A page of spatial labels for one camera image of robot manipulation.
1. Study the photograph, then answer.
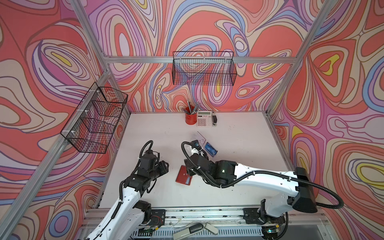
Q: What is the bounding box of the red leather card holder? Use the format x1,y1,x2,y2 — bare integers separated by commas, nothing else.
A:
176,165,192,186

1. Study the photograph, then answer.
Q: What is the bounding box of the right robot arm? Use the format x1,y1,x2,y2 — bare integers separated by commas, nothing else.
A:
181,142,345,225

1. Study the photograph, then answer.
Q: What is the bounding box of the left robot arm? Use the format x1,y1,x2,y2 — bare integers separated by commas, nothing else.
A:
85,140,169,240

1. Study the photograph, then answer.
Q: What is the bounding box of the white VIP card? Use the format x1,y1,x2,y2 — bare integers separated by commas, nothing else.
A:
194,132,207,147

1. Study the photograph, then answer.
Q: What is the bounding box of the black stapler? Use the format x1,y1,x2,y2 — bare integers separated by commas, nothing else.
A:
212,112,218,127

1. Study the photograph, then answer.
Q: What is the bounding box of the white pink calculator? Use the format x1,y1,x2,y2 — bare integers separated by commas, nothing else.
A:
197,111,213,128

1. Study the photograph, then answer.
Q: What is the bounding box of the red pen cup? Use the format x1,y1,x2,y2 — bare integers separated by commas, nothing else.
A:
184,107,197,125

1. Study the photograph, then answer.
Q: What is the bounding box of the grey handheld device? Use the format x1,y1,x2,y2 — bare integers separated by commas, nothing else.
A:
173,223,219,240

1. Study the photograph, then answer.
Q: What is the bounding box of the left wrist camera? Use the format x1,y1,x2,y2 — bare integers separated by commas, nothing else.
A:
140,153,159,171

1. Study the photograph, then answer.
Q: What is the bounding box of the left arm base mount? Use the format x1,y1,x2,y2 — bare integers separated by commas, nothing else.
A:
128,208,166,228

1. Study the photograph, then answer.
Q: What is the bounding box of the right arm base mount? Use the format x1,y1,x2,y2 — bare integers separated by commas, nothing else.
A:
243,208,286,226

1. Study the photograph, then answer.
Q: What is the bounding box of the left wire basket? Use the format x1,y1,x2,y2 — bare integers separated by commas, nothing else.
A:
61,83,128,154

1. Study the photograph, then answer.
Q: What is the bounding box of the wire basket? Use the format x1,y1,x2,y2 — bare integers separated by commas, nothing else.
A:
61,83,128,154
172,51,238,86

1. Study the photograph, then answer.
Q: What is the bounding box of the back wire basket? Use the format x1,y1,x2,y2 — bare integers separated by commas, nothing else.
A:
172,51,238,86

